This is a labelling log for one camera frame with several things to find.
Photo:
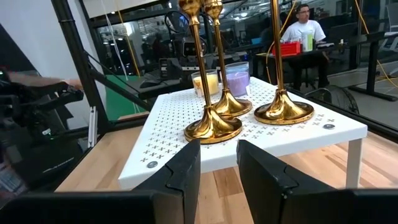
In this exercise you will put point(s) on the purple candle glass jar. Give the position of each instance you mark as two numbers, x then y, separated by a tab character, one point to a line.
237	82

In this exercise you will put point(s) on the white and green container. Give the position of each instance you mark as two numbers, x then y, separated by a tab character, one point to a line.
307	42

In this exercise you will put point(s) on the person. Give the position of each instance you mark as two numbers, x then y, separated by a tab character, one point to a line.
303	28

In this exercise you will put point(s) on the green board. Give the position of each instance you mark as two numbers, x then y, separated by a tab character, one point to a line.
121	99

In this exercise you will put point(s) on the red plastic box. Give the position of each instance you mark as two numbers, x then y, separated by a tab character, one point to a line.
287	49

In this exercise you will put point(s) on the black rig frame post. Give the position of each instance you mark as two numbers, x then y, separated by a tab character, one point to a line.
77	62

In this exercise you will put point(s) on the person's hand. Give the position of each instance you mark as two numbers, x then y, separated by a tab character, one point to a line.
37	80

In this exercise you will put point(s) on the white perforated metal shelf riser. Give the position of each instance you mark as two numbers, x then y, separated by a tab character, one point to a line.
174	124

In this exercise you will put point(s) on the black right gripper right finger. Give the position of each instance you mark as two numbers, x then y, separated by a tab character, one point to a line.
264	186

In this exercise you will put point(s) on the yellow apple scented candle jar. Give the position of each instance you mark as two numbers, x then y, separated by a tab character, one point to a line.
213	84

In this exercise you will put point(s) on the tall gold candlestick holder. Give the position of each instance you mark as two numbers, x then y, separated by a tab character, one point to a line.
281	109
231	105
211	127

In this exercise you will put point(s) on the black floor fan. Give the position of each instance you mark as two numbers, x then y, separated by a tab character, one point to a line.
342	99

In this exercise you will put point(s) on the black desk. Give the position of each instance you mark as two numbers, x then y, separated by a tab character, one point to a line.
371	62

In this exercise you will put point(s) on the black box camera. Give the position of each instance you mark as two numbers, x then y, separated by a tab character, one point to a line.
192	48

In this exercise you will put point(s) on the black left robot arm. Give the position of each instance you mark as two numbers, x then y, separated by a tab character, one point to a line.
31	124

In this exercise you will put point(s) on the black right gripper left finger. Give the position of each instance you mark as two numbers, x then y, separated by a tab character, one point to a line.
183	186

